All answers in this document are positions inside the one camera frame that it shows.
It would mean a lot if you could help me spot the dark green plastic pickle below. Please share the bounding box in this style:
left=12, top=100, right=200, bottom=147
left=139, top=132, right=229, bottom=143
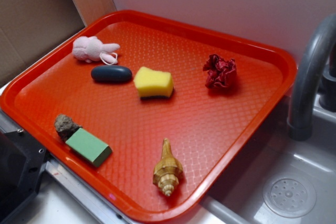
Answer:
left=91, top=65, right=133, bottom=83

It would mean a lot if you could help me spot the orange plastic tray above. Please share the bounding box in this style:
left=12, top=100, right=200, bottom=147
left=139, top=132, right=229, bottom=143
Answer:
left=1, top=10, right=297, bottom=223

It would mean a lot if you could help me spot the yellow sponge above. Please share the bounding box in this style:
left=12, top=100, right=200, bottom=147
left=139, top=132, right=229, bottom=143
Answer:
left=133, top=67, right=174, bottom=98

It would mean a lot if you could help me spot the crumpled red paper ball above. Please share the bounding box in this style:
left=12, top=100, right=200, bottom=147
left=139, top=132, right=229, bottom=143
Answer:
left=203, top=54, right=237, bottom=89

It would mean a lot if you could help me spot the tan spiral seashell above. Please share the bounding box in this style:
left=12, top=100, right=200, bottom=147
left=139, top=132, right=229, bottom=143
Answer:
left=153, top=138, right=183, bottom=197

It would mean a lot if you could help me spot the green rectangular block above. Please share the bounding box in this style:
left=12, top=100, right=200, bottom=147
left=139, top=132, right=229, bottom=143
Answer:
left=65, top=128, right=113, bottom=167

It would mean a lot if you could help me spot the pink plush bunny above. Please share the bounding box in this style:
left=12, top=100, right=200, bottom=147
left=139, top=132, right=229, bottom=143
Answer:
left=72, top=36, right=120, bottom=65

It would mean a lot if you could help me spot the grey brown rock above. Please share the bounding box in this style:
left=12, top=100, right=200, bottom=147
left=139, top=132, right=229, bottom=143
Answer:
left=54, top=114, right=82, bottom=142

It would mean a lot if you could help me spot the grey toy faucet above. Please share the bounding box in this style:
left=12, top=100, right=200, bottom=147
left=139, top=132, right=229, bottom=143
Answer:
left=287, top=14, right=335, bottom=141

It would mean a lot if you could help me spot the grey toy sink basin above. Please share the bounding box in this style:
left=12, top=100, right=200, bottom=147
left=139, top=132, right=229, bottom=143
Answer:
left=201, top=99, right=335, bottom=223

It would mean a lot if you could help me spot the brown cardboard panel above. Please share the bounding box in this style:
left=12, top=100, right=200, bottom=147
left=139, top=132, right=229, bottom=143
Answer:
left=1, top=0, right=84, bottom=86

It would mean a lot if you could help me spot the black metal bracket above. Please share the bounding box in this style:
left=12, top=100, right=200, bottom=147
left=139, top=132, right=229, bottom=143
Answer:
left=1, top=129, right=48, bottom=223

